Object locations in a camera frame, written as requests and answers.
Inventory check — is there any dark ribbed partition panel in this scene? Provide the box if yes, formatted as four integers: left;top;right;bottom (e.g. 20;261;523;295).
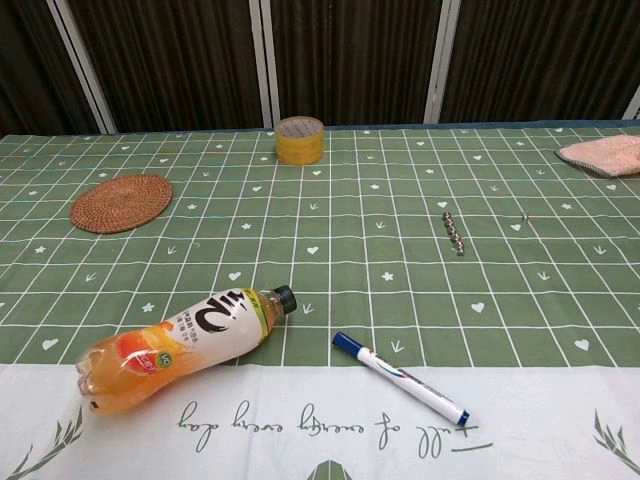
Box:
0;0;97;137
67;0;267;134
439;0;640;124
269;0;444;127

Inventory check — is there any metal bead chain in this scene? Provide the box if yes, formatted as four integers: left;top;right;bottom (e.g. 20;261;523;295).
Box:
441;211;468;258

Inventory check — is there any white partition frame post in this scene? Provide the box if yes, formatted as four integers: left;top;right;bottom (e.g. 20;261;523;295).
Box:
247;0;282;130
48;0;118;135
621;83;640;121
422;0;462;125

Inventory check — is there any pink towel cloth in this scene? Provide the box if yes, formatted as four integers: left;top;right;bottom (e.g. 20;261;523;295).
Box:
554;134;640;178

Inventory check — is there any round woven rattan coaster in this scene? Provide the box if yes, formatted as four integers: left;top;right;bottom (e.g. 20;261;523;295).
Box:
69;173;174;234

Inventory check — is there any blue capped whiteboard marker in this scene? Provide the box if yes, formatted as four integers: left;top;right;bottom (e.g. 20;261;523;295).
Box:
331;330;472;427

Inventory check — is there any yellow packing tape roll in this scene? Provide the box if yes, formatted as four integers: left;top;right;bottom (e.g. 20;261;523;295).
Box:
273;116;325;165

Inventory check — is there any green grid tablecloth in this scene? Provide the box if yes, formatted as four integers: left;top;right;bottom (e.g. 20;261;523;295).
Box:
0;122;640;480

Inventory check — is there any orange juice plastic bottle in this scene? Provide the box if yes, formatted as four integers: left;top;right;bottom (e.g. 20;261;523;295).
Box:
75;284;299;416

